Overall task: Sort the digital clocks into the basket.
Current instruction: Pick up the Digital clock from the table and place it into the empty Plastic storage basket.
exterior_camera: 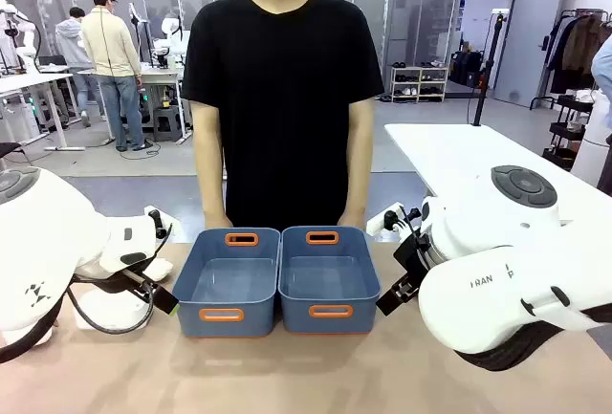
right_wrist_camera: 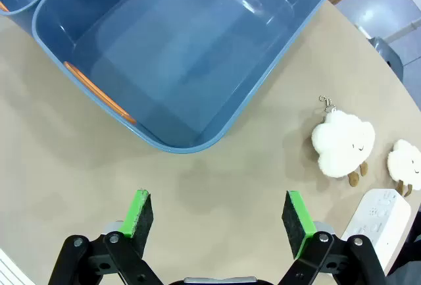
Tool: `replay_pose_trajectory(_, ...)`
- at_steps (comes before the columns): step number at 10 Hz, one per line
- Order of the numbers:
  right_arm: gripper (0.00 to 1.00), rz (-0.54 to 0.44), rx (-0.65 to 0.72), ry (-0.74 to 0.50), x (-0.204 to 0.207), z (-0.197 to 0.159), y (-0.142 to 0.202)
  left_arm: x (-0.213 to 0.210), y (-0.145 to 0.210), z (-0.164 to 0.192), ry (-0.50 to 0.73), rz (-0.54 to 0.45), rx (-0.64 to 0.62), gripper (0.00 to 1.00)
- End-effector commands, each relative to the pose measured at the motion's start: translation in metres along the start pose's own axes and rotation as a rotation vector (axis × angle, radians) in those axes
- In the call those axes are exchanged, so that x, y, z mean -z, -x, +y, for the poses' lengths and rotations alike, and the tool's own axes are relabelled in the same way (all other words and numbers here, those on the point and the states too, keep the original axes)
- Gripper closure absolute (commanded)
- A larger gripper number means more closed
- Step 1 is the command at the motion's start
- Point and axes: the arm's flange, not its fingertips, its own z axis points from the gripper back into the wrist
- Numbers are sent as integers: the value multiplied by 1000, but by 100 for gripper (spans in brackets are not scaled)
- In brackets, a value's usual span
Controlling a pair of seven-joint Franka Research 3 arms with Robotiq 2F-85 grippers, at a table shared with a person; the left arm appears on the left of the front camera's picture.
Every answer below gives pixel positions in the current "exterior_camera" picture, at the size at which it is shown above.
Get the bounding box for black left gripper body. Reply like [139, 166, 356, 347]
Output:
[120, 268, 167, 303]

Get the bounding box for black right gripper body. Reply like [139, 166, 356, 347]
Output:
[392, 236, 431, 301]

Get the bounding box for person's right forearm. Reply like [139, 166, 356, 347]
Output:
[194, 145, 229, 219]

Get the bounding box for person's left forearm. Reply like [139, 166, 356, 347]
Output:
[341, 145, 375, 219]

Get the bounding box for person's left hand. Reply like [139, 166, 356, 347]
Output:
[337, 212, 368, 230]

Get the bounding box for person's right hand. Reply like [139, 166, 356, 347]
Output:
[204, 212, 234, 231]

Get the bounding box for grey step stool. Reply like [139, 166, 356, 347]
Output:
[151, 106, 186, 143]

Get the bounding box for white shoe rack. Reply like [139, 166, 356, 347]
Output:
[389, 64, 450, 103]

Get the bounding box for black bags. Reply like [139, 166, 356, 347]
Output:
[448, 49, 485, 88]

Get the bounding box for black utility cart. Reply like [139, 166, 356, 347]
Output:
[542, 92, 597, 171]

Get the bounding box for black tripod stand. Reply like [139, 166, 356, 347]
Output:
[471, 9, 509, 127]

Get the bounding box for person in black t-shirt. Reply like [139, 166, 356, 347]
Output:
[180, 0, 386, 233]

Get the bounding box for man in cream sweater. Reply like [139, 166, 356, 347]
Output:
[79, 0, 150, 153]

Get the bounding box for white desk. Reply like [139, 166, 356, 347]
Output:
[0, 69, 88, 152]

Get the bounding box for person in grey hoodie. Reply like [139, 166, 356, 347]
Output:
[55, 6, 109, 128]

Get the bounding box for grey door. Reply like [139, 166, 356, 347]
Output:
[492, 0, 566, 108]

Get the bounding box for black clothes rack with coats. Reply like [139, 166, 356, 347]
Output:
[529, 8, 612, 112]

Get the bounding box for person in blue shirt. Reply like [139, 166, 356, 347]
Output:
[590, 33, 612, 131]

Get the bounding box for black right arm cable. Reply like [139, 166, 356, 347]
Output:
[400, 206, 425, 262]

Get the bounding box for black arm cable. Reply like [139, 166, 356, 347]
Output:
[65, 283, 157, 337]
[400, 206, 425, 262]

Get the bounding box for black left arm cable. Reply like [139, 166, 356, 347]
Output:
[65, 283, 157, 337]

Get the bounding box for blue basket orange handles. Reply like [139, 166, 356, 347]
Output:
[277, 225, 383, 336]
[171, 227, 282, 338]

